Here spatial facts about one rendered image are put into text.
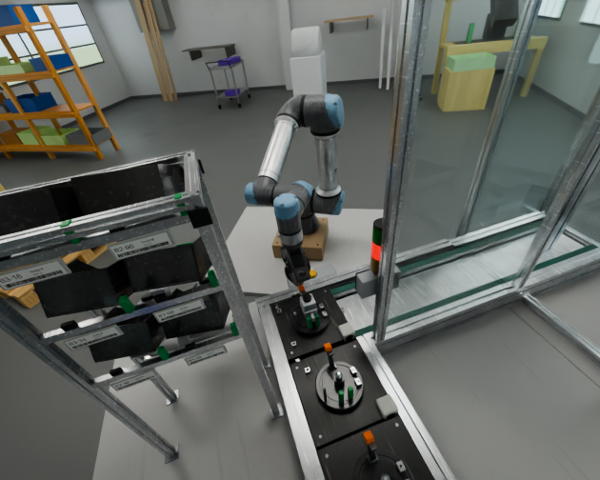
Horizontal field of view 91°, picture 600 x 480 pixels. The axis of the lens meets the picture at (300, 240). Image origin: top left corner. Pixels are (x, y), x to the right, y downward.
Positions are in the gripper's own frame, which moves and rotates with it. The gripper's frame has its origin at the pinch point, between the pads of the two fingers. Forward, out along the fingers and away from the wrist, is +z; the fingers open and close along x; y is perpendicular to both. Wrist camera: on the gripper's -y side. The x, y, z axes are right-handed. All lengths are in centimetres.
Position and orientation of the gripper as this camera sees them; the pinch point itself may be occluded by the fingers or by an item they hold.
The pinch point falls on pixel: (300, 285)
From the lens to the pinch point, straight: 107.6
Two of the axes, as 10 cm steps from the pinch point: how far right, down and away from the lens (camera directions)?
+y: -3.2, -5.8, 7.5
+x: -9.4, 2.8, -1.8
